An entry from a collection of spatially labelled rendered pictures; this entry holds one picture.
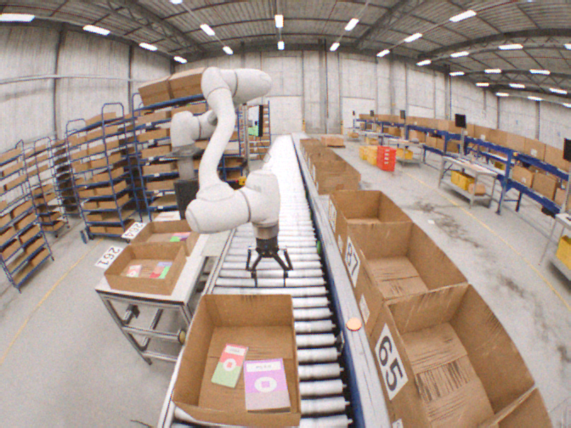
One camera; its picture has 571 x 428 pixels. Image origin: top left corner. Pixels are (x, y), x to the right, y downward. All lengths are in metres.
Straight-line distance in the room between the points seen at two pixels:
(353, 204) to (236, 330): 0.86
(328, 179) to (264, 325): 1.10
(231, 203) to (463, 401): 0.82
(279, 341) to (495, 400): 0.72
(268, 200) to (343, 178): 1.03
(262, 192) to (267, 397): 0.57
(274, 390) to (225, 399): 0.16
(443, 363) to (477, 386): 0.14
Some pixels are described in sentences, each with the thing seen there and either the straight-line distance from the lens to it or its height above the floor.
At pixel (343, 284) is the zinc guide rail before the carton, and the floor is 0.89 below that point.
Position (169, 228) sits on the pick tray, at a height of 0.80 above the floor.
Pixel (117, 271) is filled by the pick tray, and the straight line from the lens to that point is 1.34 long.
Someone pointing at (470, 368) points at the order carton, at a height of 0.88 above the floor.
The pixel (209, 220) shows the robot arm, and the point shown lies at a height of 1.18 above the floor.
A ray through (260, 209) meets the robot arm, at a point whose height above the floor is 1.17.
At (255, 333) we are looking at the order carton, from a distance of 0.84.
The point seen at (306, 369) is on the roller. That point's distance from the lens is 0.76.
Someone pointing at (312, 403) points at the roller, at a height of 0.75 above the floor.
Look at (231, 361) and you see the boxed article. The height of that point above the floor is 0.77.
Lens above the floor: 1.43
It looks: 24 degrees down
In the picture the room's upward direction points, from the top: 2 degrees counter-clockwise
